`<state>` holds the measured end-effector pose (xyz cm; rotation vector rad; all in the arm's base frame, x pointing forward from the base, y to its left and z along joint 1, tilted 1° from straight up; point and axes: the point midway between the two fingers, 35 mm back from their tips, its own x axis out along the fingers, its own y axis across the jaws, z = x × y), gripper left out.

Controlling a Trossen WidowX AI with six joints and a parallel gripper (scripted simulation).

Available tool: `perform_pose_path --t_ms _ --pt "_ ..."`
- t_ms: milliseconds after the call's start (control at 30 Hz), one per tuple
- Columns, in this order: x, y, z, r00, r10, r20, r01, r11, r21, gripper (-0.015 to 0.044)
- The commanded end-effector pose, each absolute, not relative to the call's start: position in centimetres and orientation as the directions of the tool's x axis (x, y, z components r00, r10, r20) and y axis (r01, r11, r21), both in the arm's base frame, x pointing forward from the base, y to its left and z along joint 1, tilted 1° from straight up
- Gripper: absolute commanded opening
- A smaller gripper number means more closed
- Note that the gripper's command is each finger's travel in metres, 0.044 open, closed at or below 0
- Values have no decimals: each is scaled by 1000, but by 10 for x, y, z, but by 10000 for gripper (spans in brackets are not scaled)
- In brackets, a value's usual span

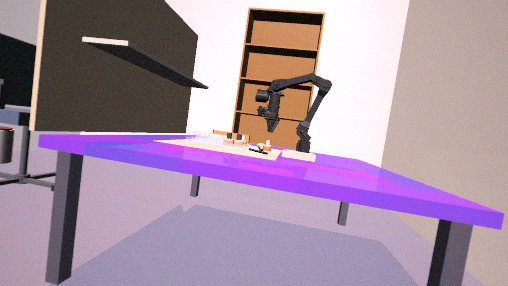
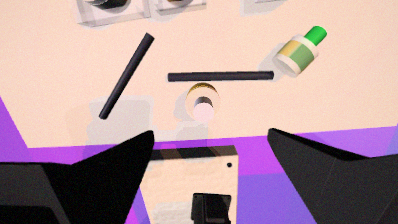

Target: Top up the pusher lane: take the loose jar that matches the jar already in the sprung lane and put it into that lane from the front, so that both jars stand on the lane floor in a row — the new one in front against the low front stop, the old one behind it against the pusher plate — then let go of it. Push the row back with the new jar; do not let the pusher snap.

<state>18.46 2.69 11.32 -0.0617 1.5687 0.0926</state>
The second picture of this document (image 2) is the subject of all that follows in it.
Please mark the dark grey rod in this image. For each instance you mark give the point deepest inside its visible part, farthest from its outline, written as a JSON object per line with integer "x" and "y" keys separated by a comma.
{"x": 133, "y": 64}
{"x": 220, "y": 76}

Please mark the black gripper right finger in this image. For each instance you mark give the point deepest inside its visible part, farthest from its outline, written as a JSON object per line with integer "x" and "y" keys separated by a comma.
{"x": 336, "y": 185}

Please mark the small jar with green cap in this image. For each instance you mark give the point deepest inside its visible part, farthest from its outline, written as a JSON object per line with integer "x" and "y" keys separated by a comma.
{"x": 299, "y": 52}

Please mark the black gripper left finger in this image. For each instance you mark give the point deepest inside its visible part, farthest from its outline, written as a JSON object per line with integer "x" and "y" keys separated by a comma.
{"x": 98, "y": 190}

